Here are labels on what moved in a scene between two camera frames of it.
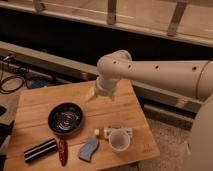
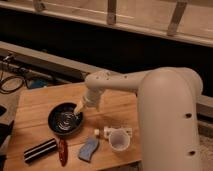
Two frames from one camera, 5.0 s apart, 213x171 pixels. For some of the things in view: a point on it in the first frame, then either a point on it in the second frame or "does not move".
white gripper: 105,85 → 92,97
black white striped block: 40,151 does not move
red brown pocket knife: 63,152 does not move
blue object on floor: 39,82 does not move
